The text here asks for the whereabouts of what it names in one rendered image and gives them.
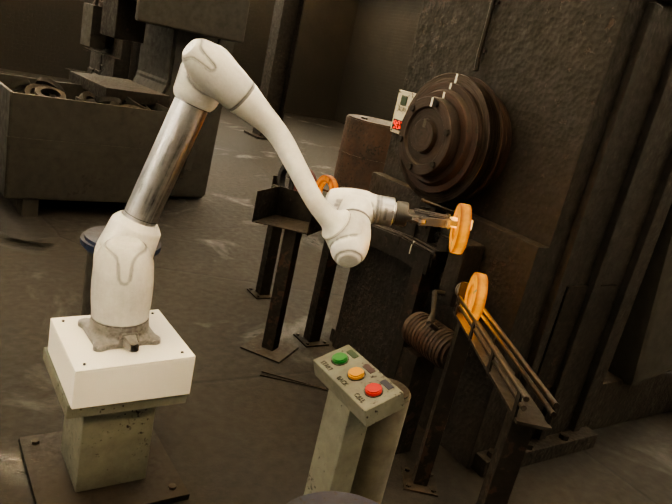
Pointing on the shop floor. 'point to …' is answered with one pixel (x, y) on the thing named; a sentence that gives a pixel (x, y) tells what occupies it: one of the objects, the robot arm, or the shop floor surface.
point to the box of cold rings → (70, 143)
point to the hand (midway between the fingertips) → (460, 223)
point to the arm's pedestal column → (102, 462)
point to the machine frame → (539, 204)
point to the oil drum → (362, 151)
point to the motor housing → (419, 367)
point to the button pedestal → (346, 420)
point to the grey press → (163, 60)
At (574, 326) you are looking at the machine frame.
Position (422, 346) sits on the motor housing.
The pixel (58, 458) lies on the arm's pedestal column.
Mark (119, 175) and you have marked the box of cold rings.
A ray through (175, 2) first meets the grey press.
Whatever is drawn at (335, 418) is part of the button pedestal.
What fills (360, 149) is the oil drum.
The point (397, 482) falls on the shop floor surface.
